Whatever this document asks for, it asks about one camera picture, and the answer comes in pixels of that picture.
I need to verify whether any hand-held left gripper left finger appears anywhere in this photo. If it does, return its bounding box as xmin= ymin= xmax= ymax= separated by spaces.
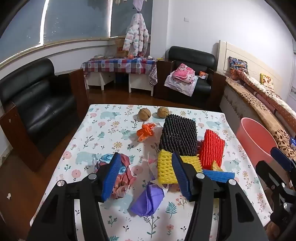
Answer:
xmin=27 ymin=152 xmax=122 ymax=241

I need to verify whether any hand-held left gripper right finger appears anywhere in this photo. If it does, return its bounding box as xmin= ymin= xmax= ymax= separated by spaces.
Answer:
xmin=171 ymin=152 xmax=264 ymax=241

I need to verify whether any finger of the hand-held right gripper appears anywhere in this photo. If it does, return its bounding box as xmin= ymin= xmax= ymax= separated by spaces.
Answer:
xmin=270 ymin=147 xmax=296 ymax=179
xmin=255 ymin=160 xmax=287 ymax=193

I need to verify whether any pink patterned wrapper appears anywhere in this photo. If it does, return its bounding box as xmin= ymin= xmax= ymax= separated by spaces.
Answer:
xmin=92 ymin=153 xmax=137 ymax=200

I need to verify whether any yellow foam fruit net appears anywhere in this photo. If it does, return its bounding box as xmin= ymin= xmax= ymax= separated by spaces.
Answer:
xmin=157 ymin=149 xmax=201 ymax=184

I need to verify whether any pink plastic bucket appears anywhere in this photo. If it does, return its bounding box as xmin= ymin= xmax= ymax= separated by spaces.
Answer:
xmin=236 ymin=117 xmax=279 ymax=172

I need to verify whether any clear plastic wrapper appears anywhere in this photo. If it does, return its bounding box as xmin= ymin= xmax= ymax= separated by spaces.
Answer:
xmin=141 ymin=152 xmax=167 ymax=193

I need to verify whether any orange peel piece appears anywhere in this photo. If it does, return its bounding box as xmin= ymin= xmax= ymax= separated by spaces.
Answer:
xmin=211 ymin=161 xmax=224 ymax=172

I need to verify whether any blue foam fruit net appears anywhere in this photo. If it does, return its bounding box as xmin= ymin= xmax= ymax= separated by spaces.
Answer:
xmin=202 ymin=169 xmax=236 ymax=183

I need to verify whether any purple face mask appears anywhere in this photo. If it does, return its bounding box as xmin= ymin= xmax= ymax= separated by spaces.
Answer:
xmin=130 ymin=182 xmax=166 ymax=217

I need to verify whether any red foam fruit net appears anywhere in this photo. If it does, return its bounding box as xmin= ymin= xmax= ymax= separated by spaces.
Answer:
xmin=198 ymin=129 xmax=226 ymax=169

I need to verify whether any black foam fruit net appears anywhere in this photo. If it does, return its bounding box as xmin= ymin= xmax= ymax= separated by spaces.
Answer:
xmin=158 ymin=113 xmax=198 ymax=157

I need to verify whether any orange ribbon bow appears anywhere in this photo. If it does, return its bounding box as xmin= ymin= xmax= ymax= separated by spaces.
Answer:
xmin=136 ymin=123 xmax=156 ymax=142

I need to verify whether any bed with floral quilt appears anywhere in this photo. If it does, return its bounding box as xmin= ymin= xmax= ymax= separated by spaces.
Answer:
xmin=225 ymin=76 xmax=296 ymax=160

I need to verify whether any floral dotted quilt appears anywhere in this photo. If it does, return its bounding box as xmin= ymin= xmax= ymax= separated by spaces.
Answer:
xmin=231 ymin=68 xmax=296 ymax=130

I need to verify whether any brown walnut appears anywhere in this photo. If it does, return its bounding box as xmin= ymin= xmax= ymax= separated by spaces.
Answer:
xmin=138 ymin=108 xmax=152 ymax=121
xmin=157 ymin=107 xmax=170 ymax=118

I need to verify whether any white quilted mattress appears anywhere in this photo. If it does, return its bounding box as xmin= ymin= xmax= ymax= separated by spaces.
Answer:
xmin=219 ymin=86 xmax=245 ymax=128

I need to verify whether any yellow floral pillow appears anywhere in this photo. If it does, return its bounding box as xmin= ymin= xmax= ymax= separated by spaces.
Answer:
xmin=259 ymin=73 xmax=275 ymax=87

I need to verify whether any white floral cloth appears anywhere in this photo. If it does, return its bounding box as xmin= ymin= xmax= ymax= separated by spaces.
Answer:
xmin=164 ymin=72 xmax=199 ymax=97

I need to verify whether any white wooden stool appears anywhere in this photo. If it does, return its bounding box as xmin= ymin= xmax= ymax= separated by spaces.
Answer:
xmin=87 ymin=72 xmax=116 ymax=91
xmin=128 ymin=73 xmax=155 ymax=96

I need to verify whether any colourful patterned pillow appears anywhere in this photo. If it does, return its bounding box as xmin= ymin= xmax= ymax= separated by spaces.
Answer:
xmin=229 ymin=56 xmax=248 ymax=71

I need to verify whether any white wooden headboard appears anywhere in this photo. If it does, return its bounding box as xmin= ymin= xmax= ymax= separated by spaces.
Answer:
xmin=217 ymin=40 xmax=284 ymax=93

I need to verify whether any black leather sofa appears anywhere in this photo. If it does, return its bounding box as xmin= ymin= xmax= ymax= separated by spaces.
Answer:
xmin=0 ymin=58 xmax=89 ymax=172

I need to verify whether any pink folded blanket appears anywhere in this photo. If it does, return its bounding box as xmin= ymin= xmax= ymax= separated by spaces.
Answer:
xmin=171 ymin=63 xmax=197 ymax=84

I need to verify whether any checkered tablecloth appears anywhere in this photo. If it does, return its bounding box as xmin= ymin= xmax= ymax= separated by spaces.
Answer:
xmin=81 ymin=57 xmax=158 ymax=87

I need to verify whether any black leather armchair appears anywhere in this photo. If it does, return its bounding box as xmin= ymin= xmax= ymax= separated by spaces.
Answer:
xmin=154 ymin=46 xmax=227 ymax=109

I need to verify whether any brown paper bag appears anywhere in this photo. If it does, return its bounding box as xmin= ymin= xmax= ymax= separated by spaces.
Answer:
xmin=115 ymin=38 xmax=129 ymax=58

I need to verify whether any pastel dotted padded jacket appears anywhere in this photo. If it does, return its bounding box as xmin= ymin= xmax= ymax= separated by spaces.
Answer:
xmin=122 ymin=13 xmax=149 ymax=56

